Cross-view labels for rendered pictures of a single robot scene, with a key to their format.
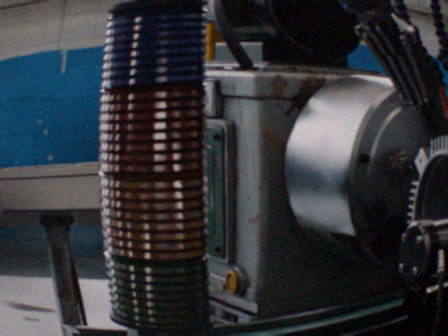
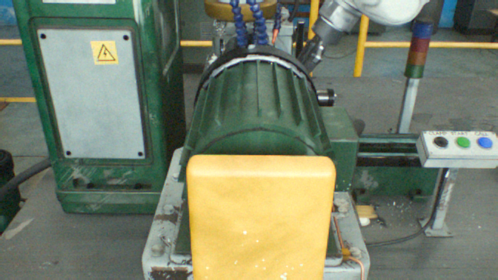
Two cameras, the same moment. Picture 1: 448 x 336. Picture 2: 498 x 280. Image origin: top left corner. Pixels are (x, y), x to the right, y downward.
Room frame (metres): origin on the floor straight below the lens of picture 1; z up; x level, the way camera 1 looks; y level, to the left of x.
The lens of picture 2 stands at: (2.12, 0.09, 1.55)
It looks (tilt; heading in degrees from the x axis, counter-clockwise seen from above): 29 degrees down; 203
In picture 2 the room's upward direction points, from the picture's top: 1 degrees clockwise
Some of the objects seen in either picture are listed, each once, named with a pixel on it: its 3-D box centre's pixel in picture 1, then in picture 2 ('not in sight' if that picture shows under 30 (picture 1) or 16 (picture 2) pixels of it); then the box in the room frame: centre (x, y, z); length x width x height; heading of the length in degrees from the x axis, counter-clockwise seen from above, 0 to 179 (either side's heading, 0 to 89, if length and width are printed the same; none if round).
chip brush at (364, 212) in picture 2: not in sight; (338, 212); (1.15, -0.06, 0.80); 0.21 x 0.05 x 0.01; 115
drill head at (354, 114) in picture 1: (374, 168); not in sight; (1.42, -0.20, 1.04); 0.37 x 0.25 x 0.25; 23
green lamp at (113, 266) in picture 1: (157, 289); (414, 69); (0.61, 0.04, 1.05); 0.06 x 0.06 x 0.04
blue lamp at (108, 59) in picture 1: (153, 46); (422, 29); (0.61, 0.04, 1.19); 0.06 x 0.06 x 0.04
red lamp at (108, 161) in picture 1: (150, 125); (419, 43); (0.61, 0.04, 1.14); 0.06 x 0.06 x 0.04
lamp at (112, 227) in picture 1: (151, 211); (416, 56); (0.61, 0.04, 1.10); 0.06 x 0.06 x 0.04
